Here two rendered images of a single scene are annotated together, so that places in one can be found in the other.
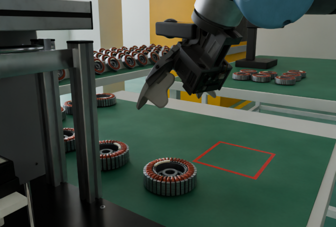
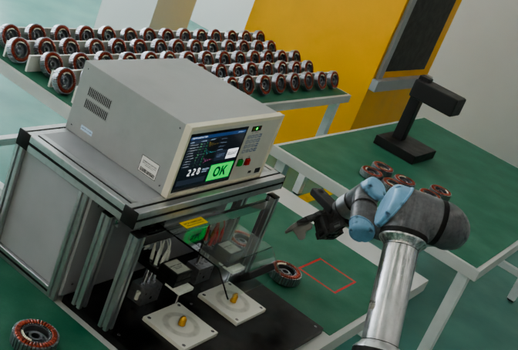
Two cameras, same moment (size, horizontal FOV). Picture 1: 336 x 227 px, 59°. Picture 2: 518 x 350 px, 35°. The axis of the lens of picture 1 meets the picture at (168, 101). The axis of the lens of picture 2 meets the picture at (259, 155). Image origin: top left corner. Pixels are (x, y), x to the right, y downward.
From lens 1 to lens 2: 2.11 m
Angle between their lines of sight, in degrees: 9
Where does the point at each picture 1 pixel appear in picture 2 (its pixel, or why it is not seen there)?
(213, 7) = (343, 210)
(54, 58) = (263, 205)
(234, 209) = (317, 304)
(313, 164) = not seen: hidden behind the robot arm
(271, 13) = (357, 237)
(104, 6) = not seen: outside the picture
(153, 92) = (298, 229)
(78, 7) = (280, 180)
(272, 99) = not seen: hidden behind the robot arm
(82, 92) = (265, 220)
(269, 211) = (334, 311)
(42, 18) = (267, 188)
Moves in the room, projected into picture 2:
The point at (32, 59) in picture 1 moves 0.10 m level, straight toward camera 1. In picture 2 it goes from (257, 206) to (270, 224)
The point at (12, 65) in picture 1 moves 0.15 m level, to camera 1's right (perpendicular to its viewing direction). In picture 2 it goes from (250, 210) to (298, 226)
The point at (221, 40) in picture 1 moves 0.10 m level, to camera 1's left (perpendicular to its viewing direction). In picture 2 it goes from (341, 223) to (311, 213)
